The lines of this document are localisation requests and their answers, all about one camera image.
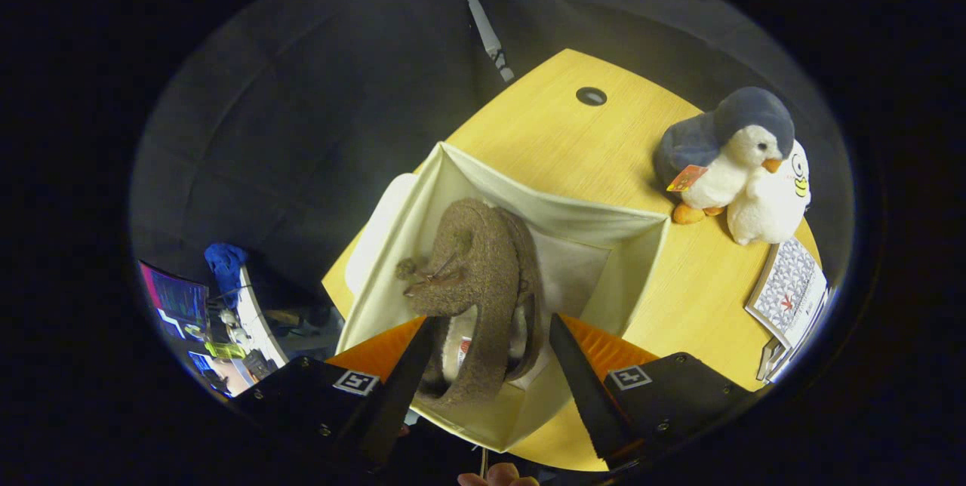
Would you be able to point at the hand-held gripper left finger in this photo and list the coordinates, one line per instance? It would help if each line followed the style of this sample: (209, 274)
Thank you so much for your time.
(400, 395)

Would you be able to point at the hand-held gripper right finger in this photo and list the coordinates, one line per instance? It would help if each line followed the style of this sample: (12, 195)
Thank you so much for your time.
(585, 395)

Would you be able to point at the brown fuzzy slipper shoe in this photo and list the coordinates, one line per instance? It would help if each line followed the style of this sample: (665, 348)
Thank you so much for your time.
(532, 290)
(475, 259)

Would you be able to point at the beige fabric storage box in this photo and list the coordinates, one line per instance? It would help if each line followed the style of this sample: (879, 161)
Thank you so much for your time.
(573, 222)

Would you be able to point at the cluttered white desk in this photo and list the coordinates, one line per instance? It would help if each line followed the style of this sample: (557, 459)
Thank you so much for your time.
(256, 320)

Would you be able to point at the white book blue photo cover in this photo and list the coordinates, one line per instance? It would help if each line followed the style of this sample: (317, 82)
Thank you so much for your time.
(777, 361)

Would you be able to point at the blue cloth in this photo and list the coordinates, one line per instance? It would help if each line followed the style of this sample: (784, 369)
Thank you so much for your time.
(226, 259)

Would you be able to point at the grey patterned white book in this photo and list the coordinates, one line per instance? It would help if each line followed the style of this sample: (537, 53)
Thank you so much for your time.
(789, 290)

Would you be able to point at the pink blue computer monitor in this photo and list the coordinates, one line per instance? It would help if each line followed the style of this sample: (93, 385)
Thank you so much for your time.
(177, 301)

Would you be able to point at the white duck plush toy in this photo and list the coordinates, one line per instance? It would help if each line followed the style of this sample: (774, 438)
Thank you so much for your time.
(770, 207)

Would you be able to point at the grey white penguin plush toy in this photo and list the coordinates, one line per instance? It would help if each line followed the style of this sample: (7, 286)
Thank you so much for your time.
(724, 169)

